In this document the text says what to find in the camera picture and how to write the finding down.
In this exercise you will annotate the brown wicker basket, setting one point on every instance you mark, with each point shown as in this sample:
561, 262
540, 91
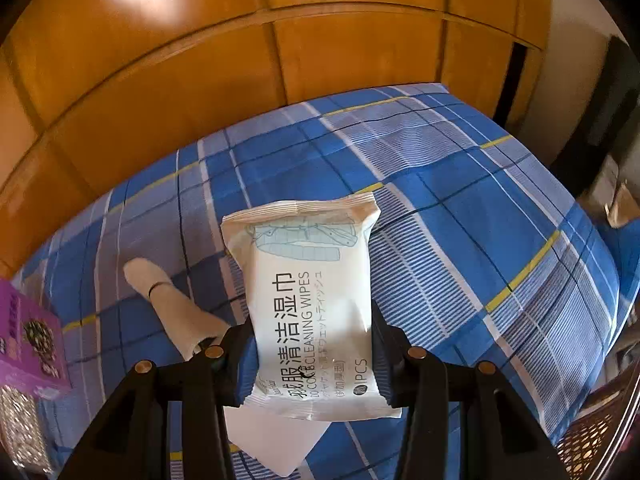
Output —
590, 435

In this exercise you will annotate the wooden wardrobe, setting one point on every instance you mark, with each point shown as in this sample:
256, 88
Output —
200, 60

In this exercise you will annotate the bed with blue plaid sheet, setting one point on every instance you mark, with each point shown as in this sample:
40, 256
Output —
450, 185

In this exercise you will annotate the silver ornate tissue box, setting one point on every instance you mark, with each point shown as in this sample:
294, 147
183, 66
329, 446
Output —
17, 422

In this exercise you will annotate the white wet wipes packet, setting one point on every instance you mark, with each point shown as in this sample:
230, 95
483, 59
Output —
310, 310

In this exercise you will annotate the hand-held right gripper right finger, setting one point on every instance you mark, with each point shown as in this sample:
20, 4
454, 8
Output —
387, 360

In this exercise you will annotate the beige sock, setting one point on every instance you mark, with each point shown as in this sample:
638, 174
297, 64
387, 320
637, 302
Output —
170, 305

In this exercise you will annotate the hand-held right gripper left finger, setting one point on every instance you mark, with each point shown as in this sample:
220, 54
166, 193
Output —
235, 360

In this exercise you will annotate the purple cardboard box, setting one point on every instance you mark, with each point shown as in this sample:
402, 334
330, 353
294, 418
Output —
30, 340

